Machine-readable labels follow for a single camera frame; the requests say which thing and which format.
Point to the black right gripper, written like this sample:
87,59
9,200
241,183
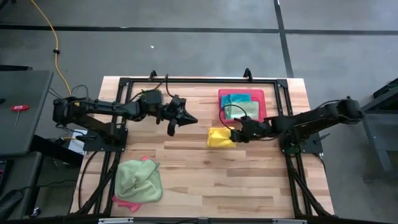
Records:
253,129

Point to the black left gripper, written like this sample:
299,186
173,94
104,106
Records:
172,112

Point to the yellow microfiber towel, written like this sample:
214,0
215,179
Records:
219,138

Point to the green microfiber towel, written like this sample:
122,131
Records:
136,183
248,110

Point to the teal microfiber towel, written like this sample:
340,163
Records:
237,98

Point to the pink microfiber towel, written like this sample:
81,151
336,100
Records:
127,203

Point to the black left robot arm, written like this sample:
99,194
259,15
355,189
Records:
102,107

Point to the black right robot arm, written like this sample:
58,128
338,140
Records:
314,119

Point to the pink plastic bin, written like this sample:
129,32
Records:
262,102

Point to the potted succulent plant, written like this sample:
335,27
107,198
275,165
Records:
144,91

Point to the white paper sheet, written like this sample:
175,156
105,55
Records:
76,146

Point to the black equipment stand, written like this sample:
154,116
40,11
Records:
56,149

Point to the black metal desk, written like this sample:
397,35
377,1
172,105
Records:
382,137

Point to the grey side table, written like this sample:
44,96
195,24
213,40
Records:
21,109

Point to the black aluminium table frame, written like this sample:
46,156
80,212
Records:
202,80

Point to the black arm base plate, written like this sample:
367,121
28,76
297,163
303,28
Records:
99,146
311,146

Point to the silver aluminium bracket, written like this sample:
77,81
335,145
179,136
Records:
115,220
289,221

